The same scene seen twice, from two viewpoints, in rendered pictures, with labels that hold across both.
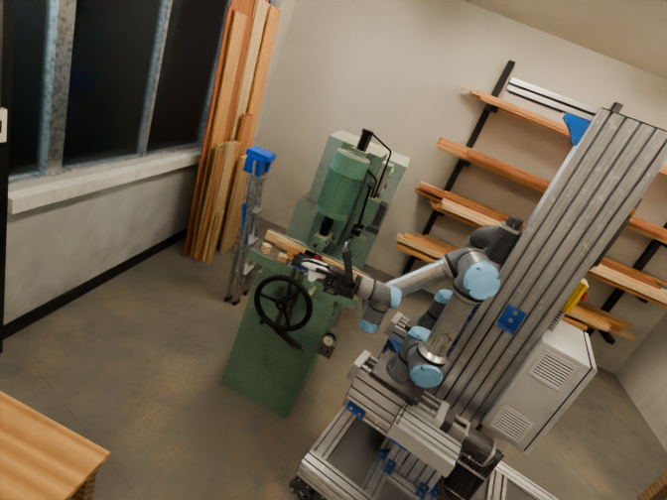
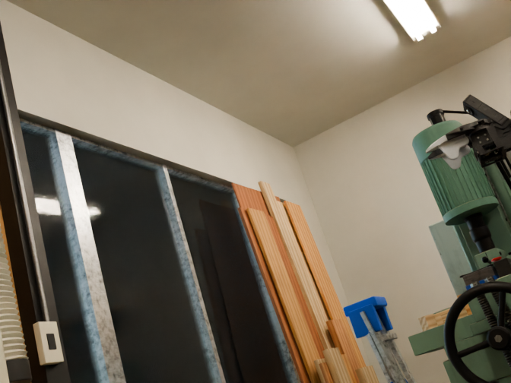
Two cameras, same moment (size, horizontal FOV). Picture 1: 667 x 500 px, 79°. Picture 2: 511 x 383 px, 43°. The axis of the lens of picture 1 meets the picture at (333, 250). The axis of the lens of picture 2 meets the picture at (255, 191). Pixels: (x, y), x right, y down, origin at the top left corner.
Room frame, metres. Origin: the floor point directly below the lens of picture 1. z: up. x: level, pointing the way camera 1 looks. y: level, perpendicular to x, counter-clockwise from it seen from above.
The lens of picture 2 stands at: (-0.20, -0.02, 0.78)
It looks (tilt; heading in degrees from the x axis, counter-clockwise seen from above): 19 degrees up; 20
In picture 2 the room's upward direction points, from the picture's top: 18 degrees counter-clockwise
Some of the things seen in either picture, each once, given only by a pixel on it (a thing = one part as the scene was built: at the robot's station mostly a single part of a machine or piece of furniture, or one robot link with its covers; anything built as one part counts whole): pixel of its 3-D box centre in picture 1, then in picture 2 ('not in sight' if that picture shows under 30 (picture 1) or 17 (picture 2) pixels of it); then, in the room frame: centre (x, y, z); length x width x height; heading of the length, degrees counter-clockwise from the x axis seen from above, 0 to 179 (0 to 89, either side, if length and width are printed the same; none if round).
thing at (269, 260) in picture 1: (305, 275); (510, 312); (1.84, 0.09, 0.87); 0.61 x 0.30 x 0.06; 83
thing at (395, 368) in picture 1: (407, 364); not in sight; (1.45, -0.47, 0.87); 0.15 x 0.15 x 0.10
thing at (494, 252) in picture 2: (322, 240); (496, 264); (1.97, 0.08, 1.03); 0.14 x 0.07 x 0.09; 173
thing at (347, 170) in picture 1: (341, 185); (453, 173); (1.95, 0.08, 1.35); 0.18 x 0.18 x 0.31
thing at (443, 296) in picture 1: (445, 304); not in sight; (1.92, -0.64, 0.98); 0.13 x 0.12 x 0.14; 85
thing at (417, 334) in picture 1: (419, 344); not in sight; (1.44, -0.47, 0.98); 0.13 x 0.12 x 0.14; 7
